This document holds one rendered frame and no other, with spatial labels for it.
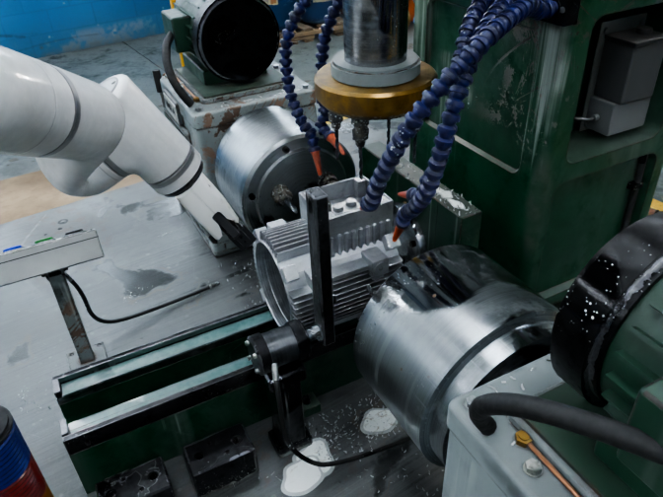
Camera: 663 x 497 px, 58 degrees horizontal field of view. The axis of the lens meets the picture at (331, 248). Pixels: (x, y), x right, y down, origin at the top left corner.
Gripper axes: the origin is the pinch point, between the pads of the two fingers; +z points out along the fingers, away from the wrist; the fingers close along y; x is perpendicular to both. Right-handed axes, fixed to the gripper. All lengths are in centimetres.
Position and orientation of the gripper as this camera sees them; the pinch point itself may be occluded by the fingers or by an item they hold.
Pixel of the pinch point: (241, 236)
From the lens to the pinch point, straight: 99.9
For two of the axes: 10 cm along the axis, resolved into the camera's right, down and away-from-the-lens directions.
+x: 7.5, -6.6, 0.3
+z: 4.8, 5.7, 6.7
